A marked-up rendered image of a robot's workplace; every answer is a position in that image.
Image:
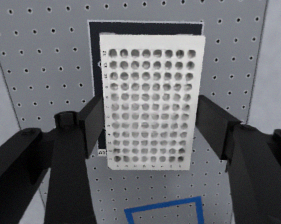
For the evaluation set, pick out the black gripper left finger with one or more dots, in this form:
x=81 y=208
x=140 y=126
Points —
x=69 y=198

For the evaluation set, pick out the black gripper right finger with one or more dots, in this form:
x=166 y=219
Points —
x=253 y=162

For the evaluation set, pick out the black rectangular frame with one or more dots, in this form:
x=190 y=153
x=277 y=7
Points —
x=124 y=27

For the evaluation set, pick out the blue tape outline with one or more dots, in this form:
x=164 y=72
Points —
x=197 y=200

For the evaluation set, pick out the white well plate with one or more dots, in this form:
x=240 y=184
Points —
x=152 y=129

